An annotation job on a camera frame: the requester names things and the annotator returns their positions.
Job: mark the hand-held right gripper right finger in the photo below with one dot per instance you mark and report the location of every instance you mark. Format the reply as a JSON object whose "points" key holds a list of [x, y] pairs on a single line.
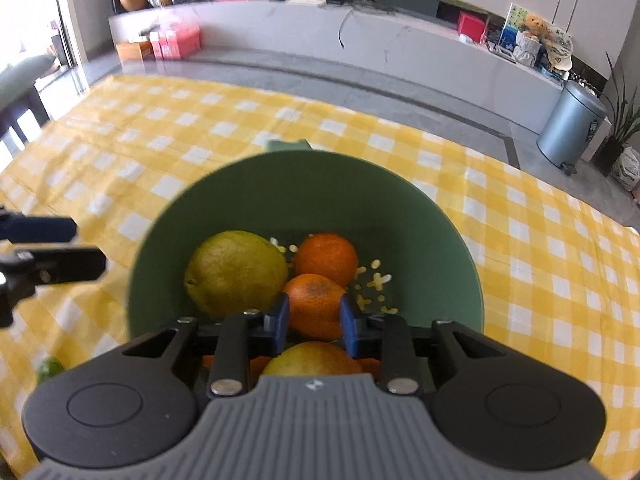
{"points": [[350, 327]]}

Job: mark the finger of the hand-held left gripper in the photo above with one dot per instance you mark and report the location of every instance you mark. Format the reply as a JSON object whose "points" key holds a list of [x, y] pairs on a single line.
{"points": [[37, 230], [60, 264]]}

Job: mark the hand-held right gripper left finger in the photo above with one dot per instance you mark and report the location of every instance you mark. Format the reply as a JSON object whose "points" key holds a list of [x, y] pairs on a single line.
{"points": [[280, 327]]}

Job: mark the dark-spotted orange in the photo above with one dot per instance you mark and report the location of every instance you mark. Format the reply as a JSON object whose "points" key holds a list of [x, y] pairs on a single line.
{"points": [[312, 305]]}

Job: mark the yellow-green pear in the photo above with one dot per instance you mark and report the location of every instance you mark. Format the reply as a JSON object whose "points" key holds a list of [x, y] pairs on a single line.
{"points": [[235, 272], [310, 360]]}

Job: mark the green bowl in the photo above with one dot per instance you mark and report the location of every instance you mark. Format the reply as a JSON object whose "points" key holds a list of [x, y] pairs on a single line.
{"points": [[300, 195]]}

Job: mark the green cucumber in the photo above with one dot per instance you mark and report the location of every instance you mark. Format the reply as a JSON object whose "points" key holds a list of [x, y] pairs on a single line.
{"points": [[50, 369]]}

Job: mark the dark wooden chair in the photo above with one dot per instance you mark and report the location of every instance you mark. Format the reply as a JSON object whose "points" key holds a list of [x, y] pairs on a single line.
{"points": [[27, 115]]}

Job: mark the pale green cushion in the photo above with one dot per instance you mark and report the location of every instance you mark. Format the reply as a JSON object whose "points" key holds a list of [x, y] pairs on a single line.
{"points": [[22, 77]]}

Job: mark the yellow checked tablecloth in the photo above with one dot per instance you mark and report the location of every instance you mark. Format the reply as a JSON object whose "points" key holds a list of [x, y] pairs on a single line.
{"points": [[525, 260]]}

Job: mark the orange cardboard box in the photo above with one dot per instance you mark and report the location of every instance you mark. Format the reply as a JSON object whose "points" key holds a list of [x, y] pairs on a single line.
{"points": [[134, 51]]}

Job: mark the stack of pink packets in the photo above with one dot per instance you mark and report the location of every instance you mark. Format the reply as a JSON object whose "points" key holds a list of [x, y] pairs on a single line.
{"points": [[175, 42]]}

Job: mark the white marble TV console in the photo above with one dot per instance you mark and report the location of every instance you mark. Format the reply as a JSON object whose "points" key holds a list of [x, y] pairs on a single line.
{"points": [[400, 55]]}

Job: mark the grey-blue pedal bin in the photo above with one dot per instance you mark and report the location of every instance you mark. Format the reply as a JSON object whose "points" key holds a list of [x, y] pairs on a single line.
{"points": [[570, 127]]}

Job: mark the white plastic bag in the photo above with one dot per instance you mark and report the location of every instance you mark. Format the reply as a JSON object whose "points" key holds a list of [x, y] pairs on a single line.
{"points": [[627, 167]]}

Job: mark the red box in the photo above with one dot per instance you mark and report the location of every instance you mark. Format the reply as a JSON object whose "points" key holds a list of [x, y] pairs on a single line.
{"points": [[471, 27]]}

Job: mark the teddy bear in white wrap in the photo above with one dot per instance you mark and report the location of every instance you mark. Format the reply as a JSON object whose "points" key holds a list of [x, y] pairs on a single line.
{"points": [[530, 40]]}

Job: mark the blue and white picture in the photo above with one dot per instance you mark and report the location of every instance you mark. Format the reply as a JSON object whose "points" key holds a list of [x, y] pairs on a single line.
{"points": [[510, 27]]}

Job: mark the long-leaved potted plant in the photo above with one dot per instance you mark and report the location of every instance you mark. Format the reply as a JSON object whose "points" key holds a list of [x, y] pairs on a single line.
{"points": [[622, 120]]}

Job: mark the white printed cap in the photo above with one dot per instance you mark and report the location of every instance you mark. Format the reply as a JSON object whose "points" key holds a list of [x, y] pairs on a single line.
{"points": [[560, 52]]}

